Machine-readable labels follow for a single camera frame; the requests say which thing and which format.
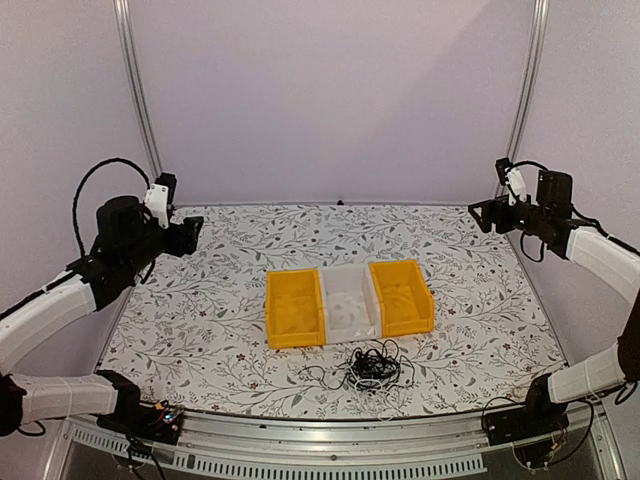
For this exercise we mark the left aluminium frame post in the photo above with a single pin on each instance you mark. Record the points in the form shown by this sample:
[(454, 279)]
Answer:
[(127, 41)]

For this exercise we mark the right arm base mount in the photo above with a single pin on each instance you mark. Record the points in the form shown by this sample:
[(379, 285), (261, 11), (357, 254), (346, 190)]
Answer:
[(525, 417)]

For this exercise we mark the floral table mat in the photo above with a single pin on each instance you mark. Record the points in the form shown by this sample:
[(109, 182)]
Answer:
[(195, 333)]

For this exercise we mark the yellow bin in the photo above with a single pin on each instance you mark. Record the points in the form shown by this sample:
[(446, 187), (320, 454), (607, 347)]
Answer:
[(293, 307), (406, 304)]

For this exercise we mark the left yellow bin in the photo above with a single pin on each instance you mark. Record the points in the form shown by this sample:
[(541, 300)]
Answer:
[(293, 307)]

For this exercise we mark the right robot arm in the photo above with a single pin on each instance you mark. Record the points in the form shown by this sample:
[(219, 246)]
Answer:
[(538, 203)]

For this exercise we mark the right yellow bin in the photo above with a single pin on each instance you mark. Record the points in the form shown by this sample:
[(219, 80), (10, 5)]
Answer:
[(406, 304)]

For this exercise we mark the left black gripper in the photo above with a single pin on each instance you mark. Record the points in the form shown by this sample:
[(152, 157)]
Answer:
[(185, 236)]

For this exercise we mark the front aluminium rail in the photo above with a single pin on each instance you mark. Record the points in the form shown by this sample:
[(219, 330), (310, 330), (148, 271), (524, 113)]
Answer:
[(454, 446)]

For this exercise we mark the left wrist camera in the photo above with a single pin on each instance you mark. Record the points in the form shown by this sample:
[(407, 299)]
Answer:
[(159, 198)]

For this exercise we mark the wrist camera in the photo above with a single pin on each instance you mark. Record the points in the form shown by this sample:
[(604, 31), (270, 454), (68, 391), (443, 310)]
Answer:
[(159, 198), (511, 178)]

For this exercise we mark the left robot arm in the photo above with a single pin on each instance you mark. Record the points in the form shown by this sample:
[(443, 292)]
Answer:
[(131, 234)]

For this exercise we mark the aluminium frame post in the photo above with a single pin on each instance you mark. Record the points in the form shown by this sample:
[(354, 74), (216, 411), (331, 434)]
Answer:
[(127, 41), (533, 58)]

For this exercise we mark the right aluminium frame post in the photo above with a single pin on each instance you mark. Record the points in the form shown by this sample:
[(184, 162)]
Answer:
[(533, 58)]

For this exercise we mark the clear plastic bin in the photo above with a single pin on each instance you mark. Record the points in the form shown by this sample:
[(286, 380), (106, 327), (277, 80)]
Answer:
[(350, 304)]

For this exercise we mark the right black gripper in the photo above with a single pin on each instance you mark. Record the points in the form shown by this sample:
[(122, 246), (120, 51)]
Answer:
[(501, 205)]

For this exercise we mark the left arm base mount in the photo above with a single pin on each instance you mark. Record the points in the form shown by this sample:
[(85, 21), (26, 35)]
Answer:
[(131, 417)]

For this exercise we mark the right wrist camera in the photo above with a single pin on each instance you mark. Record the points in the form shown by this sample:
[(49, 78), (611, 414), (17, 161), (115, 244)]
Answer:
[(511, 178)]

